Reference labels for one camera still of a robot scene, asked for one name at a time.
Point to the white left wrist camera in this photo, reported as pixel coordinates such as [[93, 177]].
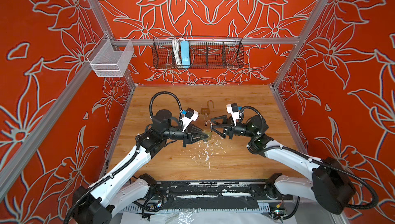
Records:
[[188, 116]]

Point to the aluminium left side bar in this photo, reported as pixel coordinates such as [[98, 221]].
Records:
[[23, 155]]

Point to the aluminium horizontal rear bar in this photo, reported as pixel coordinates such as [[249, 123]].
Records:
[[244, 41]]

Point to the small brass padlock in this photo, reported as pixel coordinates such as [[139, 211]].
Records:
[[208, 130]]

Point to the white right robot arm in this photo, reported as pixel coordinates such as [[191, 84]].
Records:
[[323, 180]]

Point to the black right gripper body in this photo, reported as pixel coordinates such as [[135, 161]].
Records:
[[231, 135]]

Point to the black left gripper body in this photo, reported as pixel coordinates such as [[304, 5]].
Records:
[[186, 137]]

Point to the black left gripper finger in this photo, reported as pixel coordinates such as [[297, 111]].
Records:
[[197, 131], [198, 138]]

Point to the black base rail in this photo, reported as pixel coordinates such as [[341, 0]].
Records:
[[222, 195]]

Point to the aluminium frame post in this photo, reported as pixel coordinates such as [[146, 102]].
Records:
[[101, 18], [305, 32]]

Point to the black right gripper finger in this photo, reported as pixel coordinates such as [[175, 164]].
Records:
[[219, 120], [222, 131]]

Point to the large brass padlock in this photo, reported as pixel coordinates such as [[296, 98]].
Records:
[[206, 110]]

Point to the aluminium frame post right rear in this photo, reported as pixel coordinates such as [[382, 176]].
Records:
[[305, 32]]

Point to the aluminium frame post left rear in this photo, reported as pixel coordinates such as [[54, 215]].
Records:
[[101, 18]]

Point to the light blue box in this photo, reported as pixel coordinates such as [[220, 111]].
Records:
[[185, 54]]

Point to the white mesh basket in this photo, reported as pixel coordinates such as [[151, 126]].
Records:
[[110, 57]]

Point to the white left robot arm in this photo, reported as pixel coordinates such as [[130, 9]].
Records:
[[105, 198]]

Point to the black wire basket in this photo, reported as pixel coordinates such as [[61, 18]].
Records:
[[203, 55]]

